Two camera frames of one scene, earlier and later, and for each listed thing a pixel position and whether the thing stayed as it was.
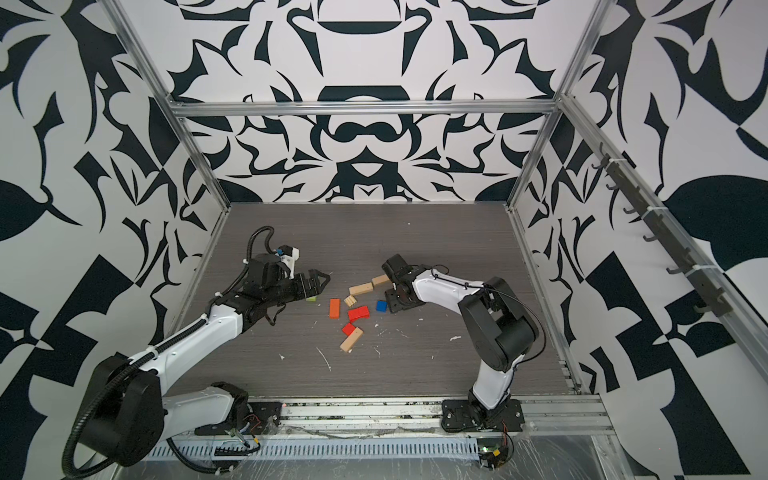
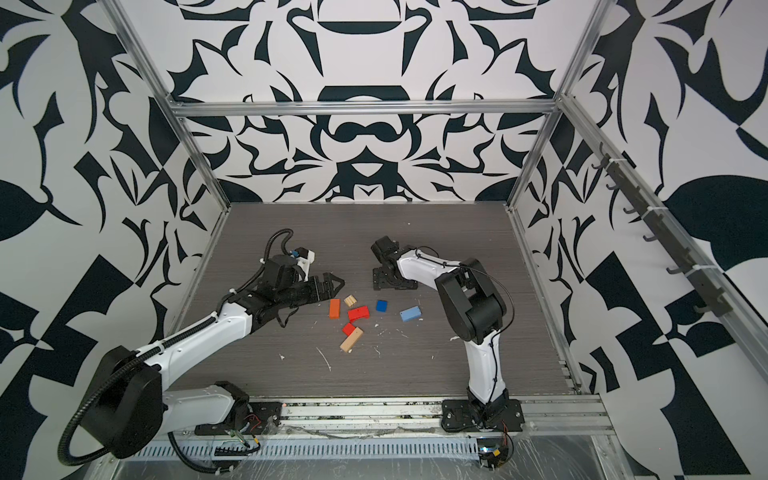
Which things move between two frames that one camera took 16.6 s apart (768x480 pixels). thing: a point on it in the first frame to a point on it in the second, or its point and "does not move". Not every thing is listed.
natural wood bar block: x=352 y=339 does not move
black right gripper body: x=396 y=301 to x=380 y=276
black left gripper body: x=287 y=290 does not move
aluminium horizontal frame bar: x=361 y=108 does not move
